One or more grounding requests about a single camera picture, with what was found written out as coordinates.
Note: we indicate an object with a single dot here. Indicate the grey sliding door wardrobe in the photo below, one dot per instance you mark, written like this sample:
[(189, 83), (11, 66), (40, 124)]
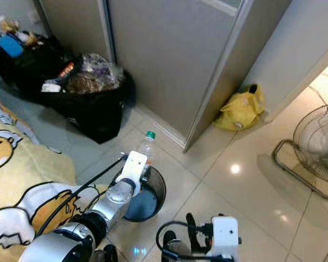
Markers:
[(164, 54)]

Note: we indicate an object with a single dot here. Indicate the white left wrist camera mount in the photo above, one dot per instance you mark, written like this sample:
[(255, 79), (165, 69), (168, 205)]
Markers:
[(134, 166)]

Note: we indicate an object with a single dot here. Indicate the clear bottle with green cap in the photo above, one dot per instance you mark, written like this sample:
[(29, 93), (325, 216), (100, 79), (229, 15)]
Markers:
[(147, 146)]

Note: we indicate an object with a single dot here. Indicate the orange snack packet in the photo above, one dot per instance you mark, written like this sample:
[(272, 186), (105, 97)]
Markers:
[(66, 70)]

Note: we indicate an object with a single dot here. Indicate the black bag with rubbish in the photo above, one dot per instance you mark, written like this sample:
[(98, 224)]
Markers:
[(35, 65)]

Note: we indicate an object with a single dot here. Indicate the small black mesh waste bin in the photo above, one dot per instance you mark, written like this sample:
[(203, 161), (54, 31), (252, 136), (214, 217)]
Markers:
[(150, 199)]

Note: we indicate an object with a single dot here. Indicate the yellowish bottle rubbish pile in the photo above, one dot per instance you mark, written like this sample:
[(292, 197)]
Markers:
[(16, 27)]

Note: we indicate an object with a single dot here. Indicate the yellow plastic shopping bag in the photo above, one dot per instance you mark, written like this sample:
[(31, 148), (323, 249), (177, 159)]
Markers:
[(240, 109)]

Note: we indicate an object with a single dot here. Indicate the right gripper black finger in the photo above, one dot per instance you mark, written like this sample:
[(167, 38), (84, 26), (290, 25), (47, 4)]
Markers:
[(197, 234), (167, 245)]

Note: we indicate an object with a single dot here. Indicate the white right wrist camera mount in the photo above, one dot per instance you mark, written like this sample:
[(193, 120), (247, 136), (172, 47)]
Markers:
[(226, 237)]

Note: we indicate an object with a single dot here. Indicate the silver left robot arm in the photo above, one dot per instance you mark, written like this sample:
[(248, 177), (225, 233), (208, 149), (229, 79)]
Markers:
[(76, 234)]

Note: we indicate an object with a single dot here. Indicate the white crumpled trash piece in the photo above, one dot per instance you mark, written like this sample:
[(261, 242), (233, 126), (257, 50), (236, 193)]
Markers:
[(52, 86)]

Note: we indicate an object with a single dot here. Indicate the large full black trash bag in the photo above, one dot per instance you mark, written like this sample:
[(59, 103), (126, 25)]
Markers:
[(95, 114)]

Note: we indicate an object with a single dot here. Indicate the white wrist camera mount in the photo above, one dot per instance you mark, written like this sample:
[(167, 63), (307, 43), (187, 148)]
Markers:
[(134, 166), (226, 237)]

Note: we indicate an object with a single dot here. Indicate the metal floor fan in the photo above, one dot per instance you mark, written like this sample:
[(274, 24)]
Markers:
[(314, 136)]

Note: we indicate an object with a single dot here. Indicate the crumpled clear plastic wrap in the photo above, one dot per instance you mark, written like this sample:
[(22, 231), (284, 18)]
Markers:
[(95, 73)]

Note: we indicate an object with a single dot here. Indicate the yellow cartoon egg blanket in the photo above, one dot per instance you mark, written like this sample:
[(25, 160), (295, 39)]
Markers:
[(16, 169)]

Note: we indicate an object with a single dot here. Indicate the blue box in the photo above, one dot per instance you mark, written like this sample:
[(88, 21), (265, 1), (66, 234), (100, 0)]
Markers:
[(11, 46)]

